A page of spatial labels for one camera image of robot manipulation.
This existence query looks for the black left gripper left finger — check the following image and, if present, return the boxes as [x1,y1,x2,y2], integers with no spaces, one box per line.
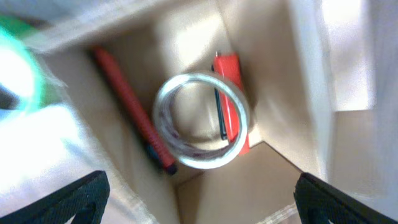
[1,170,110,224]

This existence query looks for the green tape roll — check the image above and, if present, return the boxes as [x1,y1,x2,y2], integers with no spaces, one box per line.
[1,15,62,118]

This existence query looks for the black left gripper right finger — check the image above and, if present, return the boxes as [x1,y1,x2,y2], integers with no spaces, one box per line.
[294,172,397,224]

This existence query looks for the red utility knife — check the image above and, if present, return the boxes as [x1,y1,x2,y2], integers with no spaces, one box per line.
[91,47,177,175]

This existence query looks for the brown cardboard box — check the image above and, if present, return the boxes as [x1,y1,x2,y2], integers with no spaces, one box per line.
[1,0,397,223]

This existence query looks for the white tape roll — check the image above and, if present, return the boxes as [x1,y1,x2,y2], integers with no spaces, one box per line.
[152,71,251,169]

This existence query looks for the red stapler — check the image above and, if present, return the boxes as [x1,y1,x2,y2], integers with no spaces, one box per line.
[211,53,249,142]

